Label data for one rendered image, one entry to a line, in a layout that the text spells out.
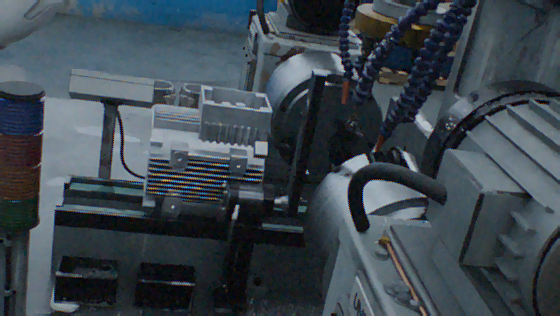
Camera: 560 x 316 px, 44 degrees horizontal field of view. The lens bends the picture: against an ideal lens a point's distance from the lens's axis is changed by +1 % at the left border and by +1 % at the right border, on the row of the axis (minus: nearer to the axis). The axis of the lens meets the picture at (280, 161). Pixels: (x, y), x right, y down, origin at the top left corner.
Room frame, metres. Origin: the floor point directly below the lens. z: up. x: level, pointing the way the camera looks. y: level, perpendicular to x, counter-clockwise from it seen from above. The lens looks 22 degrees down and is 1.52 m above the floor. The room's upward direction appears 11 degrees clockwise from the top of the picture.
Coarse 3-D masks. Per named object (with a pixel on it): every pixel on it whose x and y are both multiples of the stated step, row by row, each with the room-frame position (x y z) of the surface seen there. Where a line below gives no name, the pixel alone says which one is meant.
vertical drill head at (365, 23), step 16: (384, 0) 1.18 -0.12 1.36; (400, 0) 1.18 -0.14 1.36; (416, 0) 1.17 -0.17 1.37; (368, 16) 1.16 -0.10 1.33; (384, 16) 1.16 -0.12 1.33; (400, 16) 1.15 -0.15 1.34; (432, 16) 1.16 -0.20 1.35; (368, 32) 1.16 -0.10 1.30; (384, 32) 1.13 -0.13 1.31; (416, 32) 1.12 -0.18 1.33; (448, 32) 1.15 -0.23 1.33; (368, 48) 1.23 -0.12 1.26; (416, 48) 1.13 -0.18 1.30; (368, 96) 1.16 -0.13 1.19
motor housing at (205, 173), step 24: (168, 120) 1.09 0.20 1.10; (192, 120) 1.11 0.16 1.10; (168, 144) 1.07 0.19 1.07; (192, 144) 1.08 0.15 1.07; (216, 144) 1.10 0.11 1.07; (168, 168) 1.05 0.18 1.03; (192, 168) 1.06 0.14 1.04; (216, 168) 1.07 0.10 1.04; (144, 192) 1.06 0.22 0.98; (168, 192) 1.05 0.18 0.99; (192, 192) 1.05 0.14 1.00; (216, 192) 1.07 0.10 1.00; (216, 216) 1.11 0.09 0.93
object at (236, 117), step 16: (208, 96) 1.18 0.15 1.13; (224, 96) 1.20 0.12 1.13; (240, 96) 1.20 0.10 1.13; (256, 96) 1.20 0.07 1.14; (208, 112) 1.10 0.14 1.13; (224, 112) 1.10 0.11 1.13; (240, 112) 1.11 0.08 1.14; (256, 112) 1.11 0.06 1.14; (272, 112) 1.12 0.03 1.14; (208, 128) 1.10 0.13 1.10; (224, 128) 1.10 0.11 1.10; (240, 128) 1.11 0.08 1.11; (256, 128) 1.11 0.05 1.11; (224, 144) 1.10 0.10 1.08; (240, 144) 1.11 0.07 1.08
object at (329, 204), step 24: (336, 168) 0.97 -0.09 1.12; (336, 192) 0.91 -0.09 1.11; (384, 192) 0.85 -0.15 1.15; (408, 192) 0.85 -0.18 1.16; (312, 216) 0.93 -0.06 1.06; (336, 216) 0.86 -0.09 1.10; (384, 216) 0.82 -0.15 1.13; (408, 216) 0.80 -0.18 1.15; (312, 240) 0.89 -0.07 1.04; (336, 240) 0.81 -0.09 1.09; (312, 264) 0.89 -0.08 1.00
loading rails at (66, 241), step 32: (64, 192) 1.13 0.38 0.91; (96, 192) 1.14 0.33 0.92; (128, 192) 1.16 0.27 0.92; (64, 224) 1.03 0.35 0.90; (96, 224) 1.04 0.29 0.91; (128, 224) 1.05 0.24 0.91; (160, 224) 1.06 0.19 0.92; (192, 224) 1.07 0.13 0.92; (224, 224) 1.09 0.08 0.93; (288, 224) 1.22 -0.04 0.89; (96, 256) 1.04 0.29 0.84; (128, 256) 1.05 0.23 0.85; (160, 256) 1.06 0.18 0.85; (192, 256) 1.08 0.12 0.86; (256, 256) 1.10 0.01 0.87; (288, 256) 1.11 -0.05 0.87; (256, 288) 1.07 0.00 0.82; (288, 288) 1.12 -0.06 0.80
